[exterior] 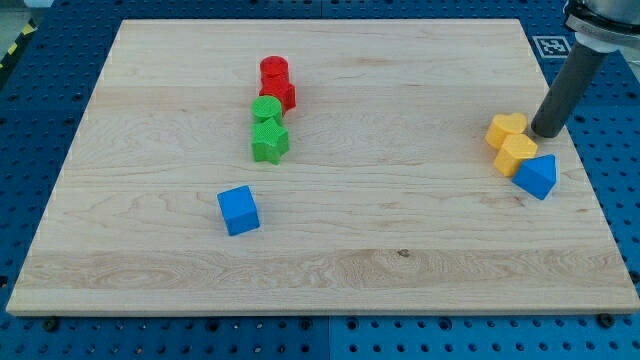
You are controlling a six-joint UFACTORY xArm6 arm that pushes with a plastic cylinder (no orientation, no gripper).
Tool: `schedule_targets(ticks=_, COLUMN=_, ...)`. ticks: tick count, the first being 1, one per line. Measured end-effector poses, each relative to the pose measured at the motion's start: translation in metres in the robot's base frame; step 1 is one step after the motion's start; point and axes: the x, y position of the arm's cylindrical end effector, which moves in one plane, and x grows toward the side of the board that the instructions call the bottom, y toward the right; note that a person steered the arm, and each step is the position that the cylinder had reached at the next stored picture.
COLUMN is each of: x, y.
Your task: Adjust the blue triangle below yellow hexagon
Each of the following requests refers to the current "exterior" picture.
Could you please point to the green star block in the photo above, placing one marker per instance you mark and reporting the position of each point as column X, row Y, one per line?
column 270, row 141

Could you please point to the white fiducial marker tag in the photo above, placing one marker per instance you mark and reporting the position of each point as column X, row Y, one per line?
column 551, row 46

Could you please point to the wooden board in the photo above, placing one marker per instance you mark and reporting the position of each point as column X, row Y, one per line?
column 387, row 201

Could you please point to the black bolt right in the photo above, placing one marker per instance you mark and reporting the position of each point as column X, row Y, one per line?
column 606, row 320

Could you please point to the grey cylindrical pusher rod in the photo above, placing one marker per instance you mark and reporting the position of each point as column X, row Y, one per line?
column 567, row 90

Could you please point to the yellow hexagon block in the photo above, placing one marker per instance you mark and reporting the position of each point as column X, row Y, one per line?
column 514, row 151

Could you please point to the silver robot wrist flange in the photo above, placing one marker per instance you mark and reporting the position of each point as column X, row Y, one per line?
column 604, row 25

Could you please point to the red star block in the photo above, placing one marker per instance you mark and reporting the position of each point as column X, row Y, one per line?
column 281, row 88

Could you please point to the green cylinder block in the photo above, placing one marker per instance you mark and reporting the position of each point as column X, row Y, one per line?
column 267, row 107

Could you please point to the red cylinder block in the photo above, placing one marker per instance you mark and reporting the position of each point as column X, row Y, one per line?
column 274, row 67

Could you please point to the blue cube block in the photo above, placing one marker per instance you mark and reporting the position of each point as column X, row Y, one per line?
column 238, row 210

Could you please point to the black bolt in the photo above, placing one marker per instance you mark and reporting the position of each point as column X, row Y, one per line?
column 606, row 320
column 50, row 324

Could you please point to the yellow heart block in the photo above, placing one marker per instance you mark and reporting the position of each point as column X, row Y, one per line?
column 503, row 125

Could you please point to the blue triangle block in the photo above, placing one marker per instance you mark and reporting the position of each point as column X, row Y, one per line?
column 537, row 176

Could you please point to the black bolt left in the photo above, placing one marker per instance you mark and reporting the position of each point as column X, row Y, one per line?
column 50, row 324

